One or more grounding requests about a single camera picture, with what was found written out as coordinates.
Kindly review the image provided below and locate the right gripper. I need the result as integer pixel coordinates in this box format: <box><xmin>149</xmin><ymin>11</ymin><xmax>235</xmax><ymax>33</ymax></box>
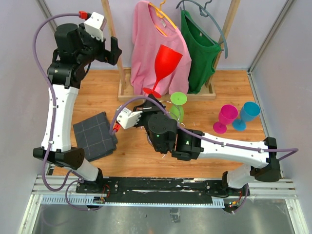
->
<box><xmin>130</xmin><ymin>93</ymin><xmax>166</xmax><ymax>153</ymax></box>

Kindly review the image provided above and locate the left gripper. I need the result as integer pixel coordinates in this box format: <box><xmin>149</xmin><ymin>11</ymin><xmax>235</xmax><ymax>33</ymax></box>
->
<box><xmin>76</xmin><ymin>23</ymin><xmax>122</xmax><ymax>66</ymax></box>

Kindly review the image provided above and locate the red wine glass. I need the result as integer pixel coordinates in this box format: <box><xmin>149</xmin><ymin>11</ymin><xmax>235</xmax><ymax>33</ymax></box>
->
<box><xmin>143</xmin><ymin>44</ymin><xmax>183</xmax><ymax>98</ymax></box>

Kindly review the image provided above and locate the pink wine glass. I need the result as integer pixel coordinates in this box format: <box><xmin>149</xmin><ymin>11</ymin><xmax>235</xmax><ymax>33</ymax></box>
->
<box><xmin>213</xmin><ymin>104</ymin><xmax>238</xmax><ymax>134</ymax></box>

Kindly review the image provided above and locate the blue wine glass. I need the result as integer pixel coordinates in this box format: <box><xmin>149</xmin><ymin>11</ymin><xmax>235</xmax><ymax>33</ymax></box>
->
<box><xmin>232</xmin><ymin>101</ymin><xmax>260</xmax><ymax>131</ymax></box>

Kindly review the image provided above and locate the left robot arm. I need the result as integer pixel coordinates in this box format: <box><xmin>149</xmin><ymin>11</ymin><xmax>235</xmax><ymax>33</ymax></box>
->
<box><xmin>33</xmin><ymin>22</ymin><xmax>122</xmax><ymax>193</ymax></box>

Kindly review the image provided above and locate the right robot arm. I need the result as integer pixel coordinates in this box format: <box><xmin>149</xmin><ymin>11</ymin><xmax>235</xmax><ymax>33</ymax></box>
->
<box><xmin>133</xmin><ymin>95</ymin><xmax>281</xmax><ymax>195</ymax></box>

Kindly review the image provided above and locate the wooden clothes rack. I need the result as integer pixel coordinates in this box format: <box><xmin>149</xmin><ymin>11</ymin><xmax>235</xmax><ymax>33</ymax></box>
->
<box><xmin>101</xmin><ymin>0</ymin><xmax>240</xmax><ymax>102</ymax></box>

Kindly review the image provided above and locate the green wine glass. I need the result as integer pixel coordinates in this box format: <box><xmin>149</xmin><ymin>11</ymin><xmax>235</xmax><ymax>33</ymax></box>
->
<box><xmin>169</xmin><ymin>92</ymin><xmax>187</xmax><ymax>122</ymax></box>

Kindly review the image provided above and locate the chrome wine glass rack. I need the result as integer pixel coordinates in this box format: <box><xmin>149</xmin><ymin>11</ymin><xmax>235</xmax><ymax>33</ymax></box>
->
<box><xmin>146</xmin><ymin>97</ymin><xmax>187</xmax><ymax>154</ymax></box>

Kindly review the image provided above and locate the pink t-shirt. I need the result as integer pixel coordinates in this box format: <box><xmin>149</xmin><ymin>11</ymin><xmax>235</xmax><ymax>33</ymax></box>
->
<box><xmin>130</xmin><ymin>0</ymin><xmax>192</xmax><ymax>95</ymax></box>

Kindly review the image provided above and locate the orange clothes hanger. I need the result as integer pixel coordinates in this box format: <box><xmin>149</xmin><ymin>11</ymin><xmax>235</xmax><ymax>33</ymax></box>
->
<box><xmin>149</xmin><ymin>0</ymin><xmax>177</xmax><ymax>37</ymax></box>

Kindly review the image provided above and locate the green tank top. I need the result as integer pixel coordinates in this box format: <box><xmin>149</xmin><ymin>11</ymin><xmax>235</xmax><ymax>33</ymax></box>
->
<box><xmin>181</xmin><ymin>10</ymin><xmax>221</xmax><ymax>94</ymax></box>

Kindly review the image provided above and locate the dark grey checked cloth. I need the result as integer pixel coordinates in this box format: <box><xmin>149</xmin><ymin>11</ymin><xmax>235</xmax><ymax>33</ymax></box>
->
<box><xmin>73</xmin><ymin>112</ymin><xmax>118</xmax><ymax>162</ymax></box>

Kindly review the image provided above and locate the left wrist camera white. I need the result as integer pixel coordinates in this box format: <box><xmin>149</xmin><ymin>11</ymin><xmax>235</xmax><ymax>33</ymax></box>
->
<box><xmin>78</xmin><ymin>11</ymin><xmax>107</xmax><ymax>42</ymax></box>

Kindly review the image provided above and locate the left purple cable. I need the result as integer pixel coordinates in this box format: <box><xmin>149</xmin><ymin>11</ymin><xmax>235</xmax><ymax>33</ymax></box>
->
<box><xmin>32</xmin><ymin>13</ymin><xmax>108</xmax><ymax>212</ymax></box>

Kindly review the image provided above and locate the purple cable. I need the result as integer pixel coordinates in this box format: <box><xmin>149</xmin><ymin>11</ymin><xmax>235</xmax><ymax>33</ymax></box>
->
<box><xmin>109</xmin><ymin>95</ymin><xmax>299</xmax><ymax>215</ymax></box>
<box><xmin>32</xmin><ymin>13</ymin><xmax>108</xmax><ymax>212</ymax></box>

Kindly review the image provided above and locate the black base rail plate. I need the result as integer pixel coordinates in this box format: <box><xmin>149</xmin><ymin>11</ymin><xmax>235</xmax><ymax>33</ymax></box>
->
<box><xmin>76</xmin><ymin>177</ymin><xmax>250</xmax><ymax>202</ymax></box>

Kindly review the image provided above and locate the grey slotted cable duct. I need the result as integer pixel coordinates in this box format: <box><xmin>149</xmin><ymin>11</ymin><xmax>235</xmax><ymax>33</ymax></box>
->
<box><xmin>40</xmin><ymin>195</ymin><xmax>225</xmax><ymax>209</ymax></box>

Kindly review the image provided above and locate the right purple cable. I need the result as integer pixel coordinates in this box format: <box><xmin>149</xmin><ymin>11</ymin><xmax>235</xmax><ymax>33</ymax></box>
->
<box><xmin>109</xmin><ymin>95</ymin><xmax>299</xmax><ymax>215</ymax></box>

